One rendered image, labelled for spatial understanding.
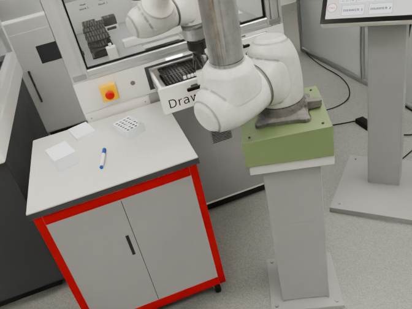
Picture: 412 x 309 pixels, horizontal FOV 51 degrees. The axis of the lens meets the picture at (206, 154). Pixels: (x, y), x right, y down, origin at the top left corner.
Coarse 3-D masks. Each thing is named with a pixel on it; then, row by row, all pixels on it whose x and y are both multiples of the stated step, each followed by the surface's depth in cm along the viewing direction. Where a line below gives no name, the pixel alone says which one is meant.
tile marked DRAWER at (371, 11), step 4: (372, 4) 179; (376, 4) 179; (380, 4) 178; (384, 4) 177; (388, 4) 176; (392, 4) 176; (368, 8) 180; (372, 8) 179; (376, 8) 178; (380, 8) 178; (384, 8) 177; (388, 8) 176; (392, 8) 176; (368, 12) 180; (372, 12) 179; (376, 12) 178; (380, 12) 178; (384, 12) 177; (388, 12) 176
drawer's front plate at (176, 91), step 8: (192, 80) 173; (160, 88) 172; (168, 88) 171; (176, 88) 172; (184, 88) 173; (160, 96) 172; (168, 96) 173; (176, 96) 174; (184, 96) 175; (192, 96) 176; (168, 104) 175; (184, 104) 177; (192, 104) 178; (168, 112) 176
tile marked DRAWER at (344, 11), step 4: (352, 4) 183; (356, 4) 183; (360, 4) 182; (364, 4) 181; (344, 8) 185; (348, 8) 184; (352, 8) 183; (356, 8) 182; (360, 8) 182; (364, 8) 181; (344, 12) 185; (348, 12) 184; (352, 12) 183; (356, 12) 182; (360, 12) 181
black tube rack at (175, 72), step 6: (192, 60) 200; (168, 66) 200; (174, 66) 199; (180, 66) 197; (186, 66) 195; (192, 66) 194; (162, 72) 195; (168, 72) 194; (174, 72) 192; (180, 72) 191; (186, 72) 189; (192, 72) 187; (162, 78) 196; (168, 78) 187; (174, 78) 186; (180, 78) 185
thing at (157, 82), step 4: (180, 60) 205; (184, 60) 205; (168, 64) 204; (172, 64) 204; (156, 68) 203; (160, 68) 203; (152, 72) 199; (156, 72) 204; (152, 76) 195; (156, 76) 205; (152, 80) 197; (156, 80) 189; (160, 80) 205; (156, 84) 187; (160, 84) 201; (156, 88) 190
